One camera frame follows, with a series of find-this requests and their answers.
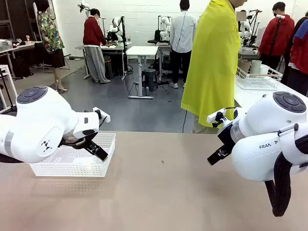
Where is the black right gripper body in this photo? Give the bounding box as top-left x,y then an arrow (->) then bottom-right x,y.
217,122 -> 238,150

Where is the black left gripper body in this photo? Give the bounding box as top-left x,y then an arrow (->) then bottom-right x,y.
59,128 -> 99,148

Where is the white perforated plastic basket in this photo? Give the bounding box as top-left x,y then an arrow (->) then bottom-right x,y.
28,133 -> 116,178

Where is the clear basket on side table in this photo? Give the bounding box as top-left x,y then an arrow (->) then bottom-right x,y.
235,65 -> 283,91

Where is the person in yellow poncho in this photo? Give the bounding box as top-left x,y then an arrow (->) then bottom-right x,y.
180,0 -> 249,134

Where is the grey plastic stool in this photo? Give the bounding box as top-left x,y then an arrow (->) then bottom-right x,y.
141,68 -> 158,92

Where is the grey work desk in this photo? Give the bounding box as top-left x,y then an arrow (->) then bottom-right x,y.
75,41 -> 133,80

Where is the person in dark red sweater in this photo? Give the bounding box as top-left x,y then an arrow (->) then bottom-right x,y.
82,8 -> 112,85

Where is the white standing desk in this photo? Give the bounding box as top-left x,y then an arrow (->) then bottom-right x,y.
126,45 -> 160,100

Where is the person in floral shirt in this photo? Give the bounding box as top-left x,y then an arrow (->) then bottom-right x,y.
35,0 -> 70,93

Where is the person in red blue jacket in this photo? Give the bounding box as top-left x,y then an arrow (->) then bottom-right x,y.
285,16 -> 308,97

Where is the person in white shirt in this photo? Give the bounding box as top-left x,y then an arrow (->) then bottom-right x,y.
169,0 -> 198,89

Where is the black office chair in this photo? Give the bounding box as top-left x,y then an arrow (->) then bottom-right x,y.
147,29 -> 162,46

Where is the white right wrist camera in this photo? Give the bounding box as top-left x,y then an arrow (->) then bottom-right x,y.
206,108 -> 227,128

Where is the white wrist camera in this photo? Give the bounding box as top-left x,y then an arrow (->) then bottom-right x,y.
92,107 -> 111,124
206,108 -> 227,128

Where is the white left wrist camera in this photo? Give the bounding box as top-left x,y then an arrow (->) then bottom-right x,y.
92,107 -> 111,124

